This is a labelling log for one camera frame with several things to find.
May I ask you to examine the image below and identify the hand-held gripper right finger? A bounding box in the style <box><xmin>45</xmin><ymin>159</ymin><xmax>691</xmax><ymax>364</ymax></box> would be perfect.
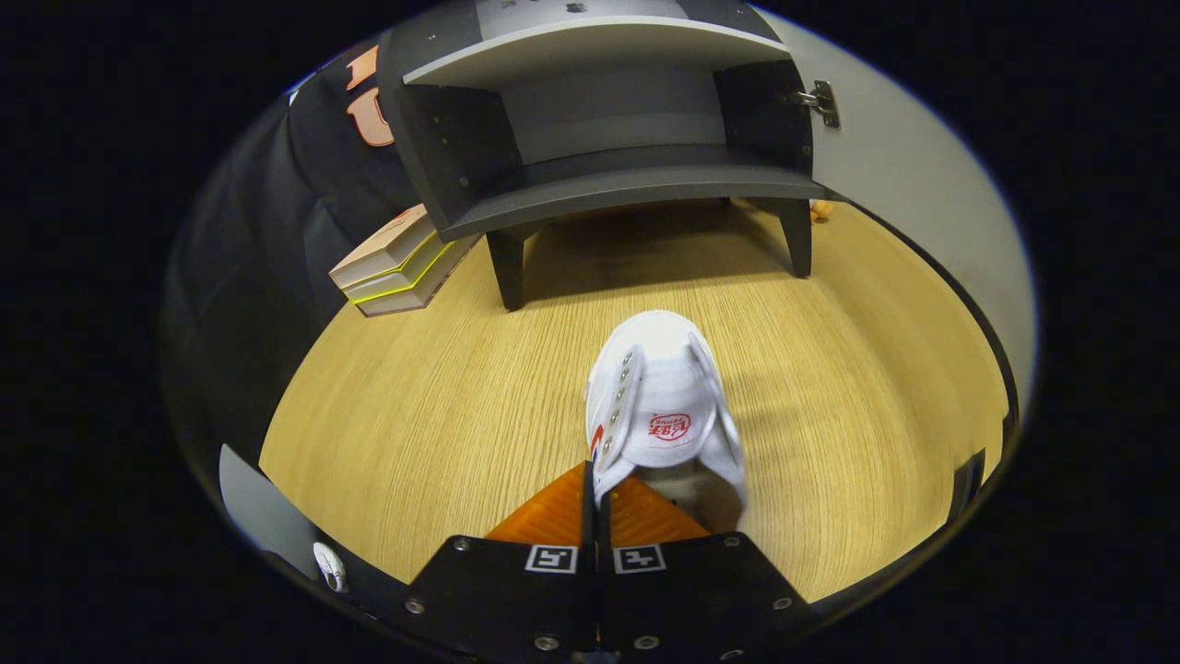
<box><xmin>599</xmin><ymin>475</ymin><xmax>817</xmax><ymax>660</ymax></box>

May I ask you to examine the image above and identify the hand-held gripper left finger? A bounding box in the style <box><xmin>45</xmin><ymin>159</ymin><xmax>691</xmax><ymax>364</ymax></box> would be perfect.
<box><xmin>406</xmin><ymin>461</ymin><xmax>598</xmax><ymax>664</ymax></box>

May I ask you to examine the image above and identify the white canvas shoe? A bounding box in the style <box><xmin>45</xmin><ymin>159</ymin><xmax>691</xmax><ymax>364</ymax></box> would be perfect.
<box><xmin>312</xmin><ymin>541</ymin><xmax>349</xmax><ymax>593</ymax></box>
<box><xmin>584</xmin><ymin>310</ymin><xmax>748</xmax><ymax>531</ymax></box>

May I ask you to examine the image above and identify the dark grey shoe cabinet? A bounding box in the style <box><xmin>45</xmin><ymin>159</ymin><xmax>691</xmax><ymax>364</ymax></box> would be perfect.
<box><xmin>376</xmin><ymin>0</ymin><xmax>844</xmax><ymax>312</ymax></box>

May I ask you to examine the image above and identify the metal door hinge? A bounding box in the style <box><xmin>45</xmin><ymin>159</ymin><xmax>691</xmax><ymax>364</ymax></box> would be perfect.
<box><xmin>797</xmin><ymin>80</ymin><xmax>842</xmax><ymax>130</ymax></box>

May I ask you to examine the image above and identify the book with yellow edge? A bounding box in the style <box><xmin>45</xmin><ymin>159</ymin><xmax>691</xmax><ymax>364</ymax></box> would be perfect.
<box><xmin>343</xmin><ymin>235</ymin><xmax>457</xmax><ymax>305</ymax></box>

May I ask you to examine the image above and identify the black backdrop cloth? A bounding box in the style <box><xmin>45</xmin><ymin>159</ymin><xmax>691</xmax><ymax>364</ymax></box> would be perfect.
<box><xmin>161</xmin><ymin>41</ymin><xmax>434</xmax><ymax>462</ymax></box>

